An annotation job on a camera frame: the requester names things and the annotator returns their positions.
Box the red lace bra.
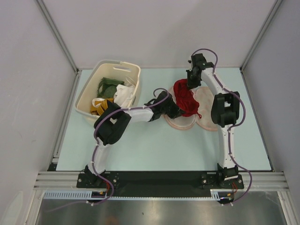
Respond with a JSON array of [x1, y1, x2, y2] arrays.
[[173, 79, 202, 119]]

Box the pink floral mesh laundry bag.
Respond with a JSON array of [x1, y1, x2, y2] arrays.
[[164, 87, 218, 132]]

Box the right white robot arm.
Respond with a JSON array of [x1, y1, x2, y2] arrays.
[[186, 48, 246, 188]]

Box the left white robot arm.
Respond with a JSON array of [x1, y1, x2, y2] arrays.
[[84, 89, 187, 188]]

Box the cream plastic laundry basket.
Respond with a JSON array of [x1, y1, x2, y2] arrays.
[[75, 60, 141, 126]]

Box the white garment in basket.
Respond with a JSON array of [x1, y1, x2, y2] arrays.
[[113, 85, 135, 107]]

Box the green garment in basket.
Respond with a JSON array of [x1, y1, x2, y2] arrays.
[[97, 77, 125, 98]]

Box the mustard yellow garment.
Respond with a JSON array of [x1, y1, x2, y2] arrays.
[[90, 98, 114, 116]]

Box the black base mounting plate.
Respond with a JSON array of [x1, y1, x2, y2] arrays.
[[76, 170, 245, 199]]

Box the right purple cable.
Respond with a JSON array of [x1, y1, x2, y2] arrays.
[[192, 48, 254, 206]]

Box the grey slotted cable duct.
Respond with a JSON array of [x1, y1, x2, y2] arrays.
[[43, 189, 234, 201]]

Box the left aluminium corner post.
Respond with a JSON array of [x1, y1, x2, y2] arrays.
[[32, 0, 80, 75]]

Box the aluminium corner post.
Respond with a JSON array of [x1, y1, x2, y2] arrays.
[[240, 0, 284, 73], [32, 0, 80, 75]]

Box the right aluminium corner post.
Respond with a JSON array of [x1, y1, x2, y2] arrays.
[[240, 0, 284, 73]]

